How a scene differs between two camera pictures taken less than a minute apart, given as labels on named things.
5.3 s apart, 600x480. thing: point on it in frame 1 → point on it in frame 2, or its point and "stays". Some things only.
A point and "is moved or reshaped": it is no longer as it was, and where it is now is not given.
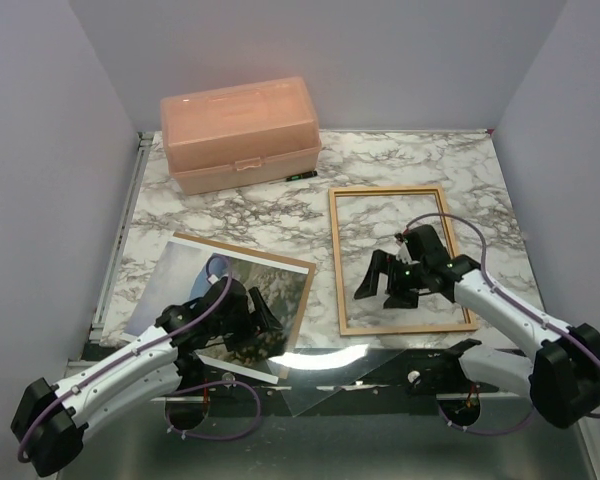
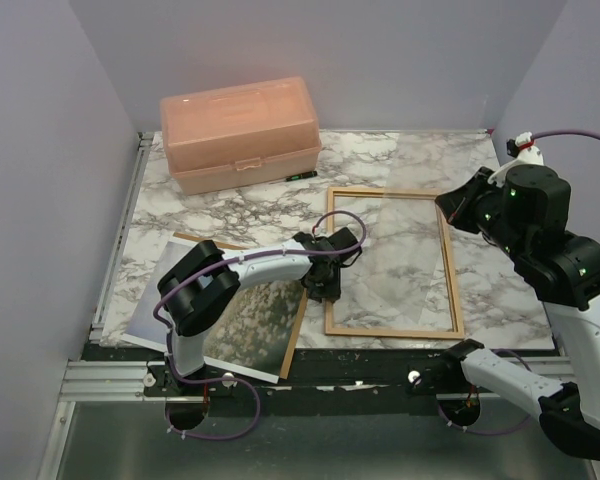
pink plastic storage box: [240, 134] stays
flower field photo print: [185, 268] stays
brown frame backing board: [264, 255] stays
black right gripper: [379, 263] → [456, 203]
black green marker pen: [302, 175] stays
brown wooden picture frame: [471, 324] is moved or reshaped
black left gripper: [250, 331] → [330, 292]
